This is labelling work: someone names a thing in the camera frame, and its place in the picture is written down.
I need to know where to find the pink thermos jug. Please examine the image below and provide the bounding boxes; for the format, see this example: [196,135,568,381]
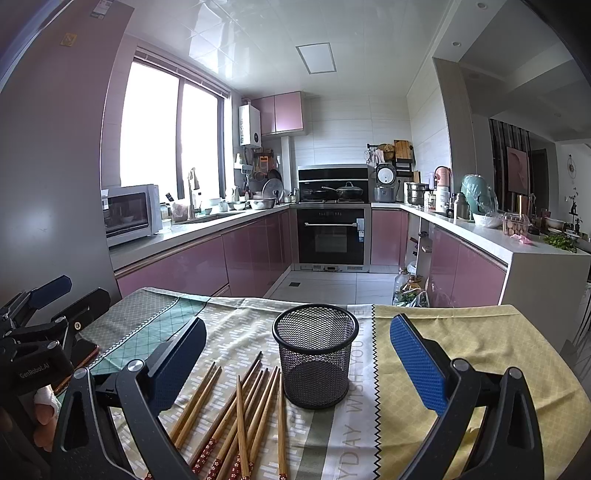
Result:
[435,166,452,214]

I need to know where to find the black mesh utensil holder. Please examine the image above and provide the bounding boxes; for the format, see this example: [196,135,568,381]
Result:
[271,303,360,410]

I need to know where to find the teal covered appliance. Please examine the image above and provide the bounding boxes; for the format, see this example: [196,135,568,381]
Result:
[461,174,498,219]

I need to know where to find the white microwave oven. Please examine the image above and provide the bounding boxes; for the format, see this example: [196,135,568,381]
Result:
[101,184,162,248]

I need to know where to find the wooden chopstick red end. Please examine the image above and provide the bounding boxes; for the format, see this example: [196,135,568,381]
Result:
[169,362,216,443]

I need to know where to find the white water heater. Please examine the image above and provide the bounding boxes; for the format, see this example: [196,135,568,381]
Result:
[238,104,262,148]

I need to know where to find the black wok with lid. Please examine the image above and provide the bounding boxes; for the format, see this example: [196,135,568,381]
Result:
[322,182,365,201]

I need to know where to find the patterned tablecloth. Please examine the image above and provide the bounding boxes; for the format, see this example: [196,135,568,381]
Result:
[82,288,590,479]

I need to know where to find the stainless steel pot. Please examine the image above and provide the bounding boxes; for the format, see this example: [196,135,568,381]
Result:
[404,182,430,206]

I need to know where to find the red smartphone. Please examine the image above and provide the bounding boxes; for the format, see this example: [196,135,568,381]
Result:
[52,339,100,395]

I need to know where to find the kitchen faucet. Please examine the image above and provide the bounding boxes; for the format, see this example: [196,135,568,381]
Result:
[187,168,199,220]

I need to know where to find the white rice cooker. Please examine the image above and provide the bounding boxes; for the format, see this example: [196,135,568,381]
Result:
[374,162,397,203]

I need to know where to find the bag of green vegetables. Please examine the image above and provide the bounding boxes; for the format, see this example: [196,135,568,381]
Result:
[392,268,431,308]

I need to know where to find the black built-in oven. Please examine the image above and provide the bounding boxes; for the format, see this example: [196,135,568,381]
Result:
[295,164,370,273]

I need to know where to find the pink wall cabinet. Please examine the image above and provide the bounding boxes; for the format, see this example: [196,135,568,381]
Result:
[252,91,305,136]

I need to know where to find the left hand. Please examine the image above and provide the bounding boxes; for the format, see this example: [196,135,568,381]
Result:
[33,385,61,425]

